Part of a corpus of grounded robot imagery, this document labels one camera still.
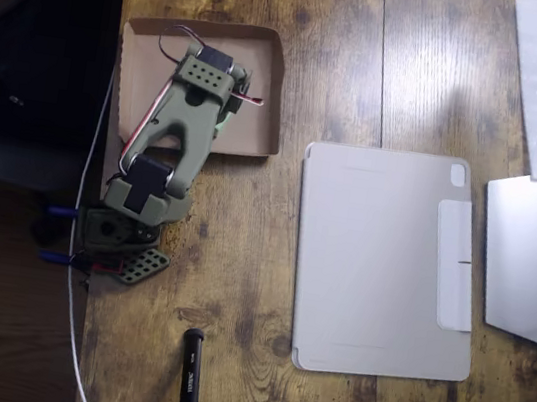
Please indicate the grey chair part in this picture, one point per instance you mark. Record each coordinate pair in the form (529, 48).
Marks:
(21, 166)

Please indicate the green foam cube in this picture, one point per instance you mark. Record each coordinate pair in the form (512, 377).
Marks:
(224, 126)

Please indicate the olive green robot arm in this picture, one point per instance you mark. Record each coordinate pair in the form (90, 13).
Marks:
(180, 117)

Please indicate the beige tablet folio case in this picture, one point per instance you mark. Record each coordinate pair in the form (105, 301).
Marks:
(380, 268)

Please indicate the silver monitor stand base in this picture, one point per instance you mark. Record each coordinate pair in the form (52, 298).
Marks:
(527, 260)

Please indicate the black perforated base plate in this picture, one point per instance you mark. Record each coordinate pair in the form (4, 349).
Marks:
(145, 266)

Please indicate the brown cardboard tray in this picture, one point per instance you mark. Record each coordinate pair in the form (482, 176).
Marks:
(255, 123)

